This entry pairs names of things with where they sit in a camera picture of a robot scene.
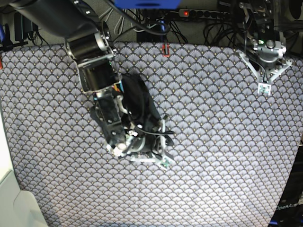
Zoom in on black power adapter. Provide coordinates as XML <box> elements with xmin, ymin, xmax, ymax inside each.
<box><xmin>14</xmin><ymin>12</ymin><xmax>38</xmax><ymax>42</ymax></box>

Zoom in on dark grey T-shirt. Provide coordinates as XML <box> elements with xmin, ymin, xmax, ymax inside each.
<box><xmin>122</xmin><ymin>74</ymin><xmax>160</xmax><ymax>132</ymax></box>

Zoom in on blue handled clamp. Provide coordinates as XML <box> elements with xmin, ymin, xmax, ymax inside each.
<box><xmin>0</xmin><ymin>24</ymin><xmax>28</xmax><ymax>52</ymax></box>

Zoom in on white plastic bin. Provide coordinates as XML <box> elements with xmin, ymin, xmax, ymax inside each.
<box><xmin>0</xmin><ymin>171</ymin><xmax>48</xmax><ymax>227</ymax></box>

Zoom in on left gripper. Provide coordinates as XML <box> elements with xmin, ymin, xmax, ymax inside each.
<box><xmin>238</xmin><ymin>39</ymin><xmax>294</xmax><ymax>96</ymax></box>

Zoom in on red black table clamp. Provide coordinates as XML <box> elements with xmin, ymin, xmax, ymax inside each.
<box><xmin>162</xmin><ymin>43</ymin><xmax>170</xmax><ymax>57</ymax></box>

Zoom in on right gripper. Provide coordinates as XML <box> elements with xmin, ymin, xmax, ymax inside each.
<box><xmin>106</xmin><ymin>116</ymin><xmax>174</xmax><ymax>170</ymax></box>

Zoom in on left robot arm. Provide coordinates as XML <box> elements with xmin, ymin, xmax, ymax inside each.
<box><xmin>230</xmin><ymin>0</ymin><xmax>293</xmax><ymax>95</ymax></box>

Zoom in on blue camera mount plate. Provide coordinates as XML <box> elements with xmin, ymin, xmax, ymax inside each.
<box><xmin>114</xmin><ymin>0</ymin><xmax>181</xmax><ymax>9</ymax></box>

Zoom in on fan-patterned table cloth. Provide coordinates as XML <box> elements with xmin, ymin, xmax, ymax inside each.
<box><xmin>0</xmin><ymin>43</ymin><xmax>303</xmax><ymax>227</ymax></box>

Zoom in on black OpenArm stand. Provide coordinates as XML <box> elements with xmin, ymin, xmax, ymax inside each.
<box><xmin>269</xmin><ymin>142</ymin><xmax>303</xmax><ymax>227</ymax></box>

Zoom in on grey looped cable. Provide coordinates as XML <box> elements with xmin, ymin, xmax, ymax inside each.
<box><xmin>96</xmin><ymin>6</ymin><xmax>128</xmax><ymax>36</ymax></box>

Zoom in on black power strip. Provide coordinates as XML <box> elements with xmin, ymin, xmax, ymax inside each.
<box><xmin>178</xmin><ymin>9</ymin><xmax>230</xmax><ymax>20</ymax></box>

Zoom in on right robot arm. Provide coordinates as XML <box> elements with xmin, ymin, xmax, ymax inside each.
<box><xmin>3</xmin><ymin>0</ymin><xmax>173</xmax><ymax>169</ymax></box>

